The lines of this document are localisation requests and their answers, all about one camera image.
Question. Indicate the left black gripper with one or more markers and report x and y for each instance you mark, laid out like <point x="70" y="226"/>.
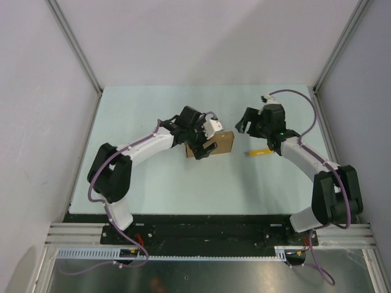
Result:
<point x="198" y="149"/>

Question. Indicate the yellow utility knife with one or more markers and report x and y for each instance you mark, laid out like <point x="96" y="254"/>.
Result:
<point x="262" y="152"/>

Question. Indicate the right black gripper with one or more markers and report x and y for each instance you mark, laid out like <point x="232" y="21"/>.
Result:
<point x="252" y="115"/>

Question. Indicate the right aluminium frame post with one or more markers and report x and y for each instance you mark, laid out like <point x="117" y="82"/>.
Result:
<point x="343" y="40"/>

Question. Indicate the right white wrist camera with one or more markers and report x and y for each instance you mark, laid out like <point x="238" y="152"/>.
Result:
<point x="268" y="99"/>

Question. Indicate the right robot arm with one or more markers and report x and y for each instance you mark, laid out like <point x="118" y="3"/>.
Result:
<point x="336" y="195"/>

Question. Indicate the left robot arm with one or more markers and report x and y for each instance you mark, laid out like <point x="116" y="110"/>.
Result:
<point x="109" y="177"/>

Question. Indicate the aluminium front rail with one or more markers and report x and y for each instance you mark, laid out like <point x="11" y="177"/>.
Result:
<point x="358" y="236"/>

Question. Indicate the left aluminium frame post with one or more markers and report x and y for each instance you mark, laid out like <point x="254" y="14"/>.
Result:
<point x="73" y="43"/>

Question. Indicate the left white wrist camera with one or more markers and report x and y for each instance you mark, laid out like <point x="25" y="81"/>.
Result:
<point x="211" y="127"/>

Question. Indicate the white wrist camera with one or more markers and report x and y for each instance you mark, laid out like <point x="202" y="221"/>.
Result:
<point x="268" y="99"/>
<point x="211" y="127"/>

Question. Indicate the aluminium frame post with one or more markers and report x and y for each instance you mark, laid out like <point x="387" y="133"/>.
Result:
<point x="343" y="40"/>
<point x="73" y="43"/>

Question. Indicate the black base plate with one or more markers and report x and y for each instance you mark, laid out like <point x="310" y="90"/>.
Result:
<point x="210" y="236"/>

